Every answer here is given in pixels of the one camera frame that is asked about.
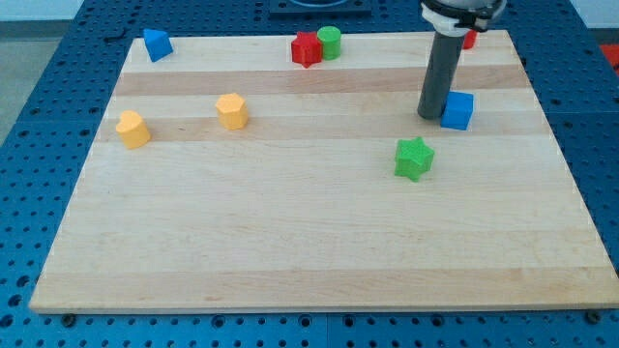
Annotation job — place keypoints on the red block behind arm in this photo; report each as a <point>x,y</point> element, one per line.
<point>470,39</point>

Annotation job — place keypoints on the green star block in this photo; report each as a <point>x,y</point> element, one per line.
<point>413,158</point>

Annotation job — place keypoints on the red star block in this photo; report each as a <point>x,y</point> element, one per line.
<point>306,49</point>

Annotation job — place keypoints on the wooden board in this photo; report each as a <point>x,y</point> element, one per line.
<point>301,211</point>

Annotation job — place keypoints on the yellow hexagon block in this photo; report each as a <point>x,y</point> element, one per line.
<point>232,111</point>

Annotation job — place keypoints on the green cylinder block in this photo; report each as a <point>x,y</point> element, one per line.
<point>330,37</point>

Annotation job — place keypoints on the blue cube block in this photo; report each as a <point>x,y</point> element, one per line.
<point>458,111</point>

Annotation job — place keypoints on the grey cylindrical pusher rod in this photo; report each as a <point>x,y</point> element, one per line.
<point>441,69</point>

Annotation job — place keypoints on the yellow heart block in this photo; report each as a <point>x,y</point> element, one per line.
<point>132,129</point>

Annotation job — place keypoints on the blue triangle block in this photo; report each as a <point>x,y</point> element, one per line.
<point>157,43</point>

